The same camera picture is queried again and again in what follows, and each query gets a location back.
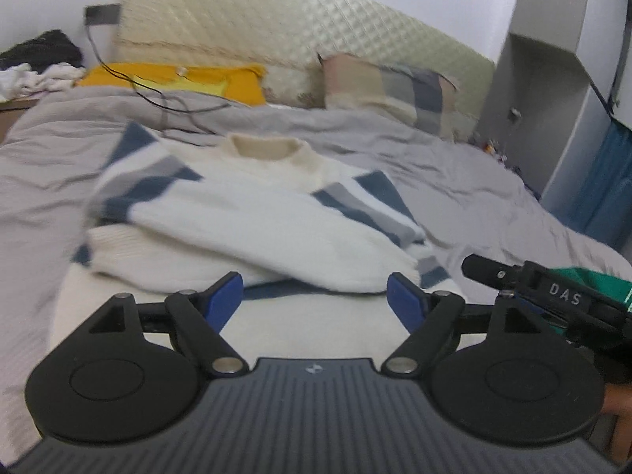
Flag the white blue striped sweater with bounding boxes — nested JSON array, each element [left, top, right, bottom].
[[49, 123, 457, 362]]

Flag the white clothes pile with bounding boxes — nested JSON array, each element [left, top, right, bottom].
[[1, 62, 87, 103]]

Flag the black clothes pile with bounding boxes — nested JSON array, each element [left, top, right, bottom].
[[0, 29, 84, 73]]

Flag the blue curtain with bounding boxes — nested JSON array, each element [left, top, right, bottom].
[[564, 121, 632, 249]]

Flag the bedside clutter items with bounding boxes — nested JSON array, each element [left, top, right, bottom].
[[476, 138, 522, 175]]

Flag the plaid pillow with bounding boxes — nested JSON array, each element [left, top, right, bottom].
[[320, 54, 457, 140]]

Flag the yellow pillow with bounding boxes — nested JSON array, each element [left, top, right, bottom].
[[76, 62, 267, 106]]

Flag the brown bedside box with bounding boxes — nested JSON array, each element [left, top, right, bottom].
[[0, 98, 39, 143]]

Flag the cream quilted headboard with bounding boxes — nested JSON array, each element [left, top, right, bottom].
[[115, 0, 495, 141]]

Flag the white wall charger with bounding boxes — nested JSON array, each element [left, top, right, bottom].
[[507, 107, 522, 125]]

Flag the grey wall cabinet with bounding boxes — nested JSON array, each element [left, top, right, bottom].
[[477, 0, 629, 214]]

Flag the black charging cable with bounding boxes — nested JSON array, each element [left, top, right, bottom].
[[85, 14, 234, 135]]

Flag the black wall socket strip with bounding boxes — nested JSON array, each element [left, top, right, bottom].
[[84, 3, 121, 27]]

